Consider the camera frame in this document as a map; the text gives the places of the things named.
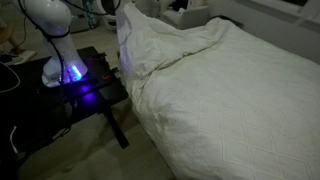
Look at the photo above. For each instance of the white armchair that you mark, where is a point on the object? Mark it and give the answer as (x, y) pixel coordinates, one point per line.
(185, 14)

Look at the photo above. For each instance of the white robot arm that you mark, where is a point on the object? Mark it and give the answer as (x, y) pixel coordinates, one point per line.
(53, 19)

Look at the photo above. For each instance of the black table clamp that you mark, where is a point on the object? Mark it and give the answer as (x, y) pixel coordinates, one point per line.
(101, 68)

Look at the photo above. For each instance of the white duvet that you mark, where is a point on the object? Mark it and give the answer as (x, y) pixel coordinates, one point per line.
(220, 103)

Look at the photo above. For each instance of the black robot table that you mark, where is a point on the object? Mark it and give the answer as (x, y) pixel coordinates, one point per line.
(34, 113)

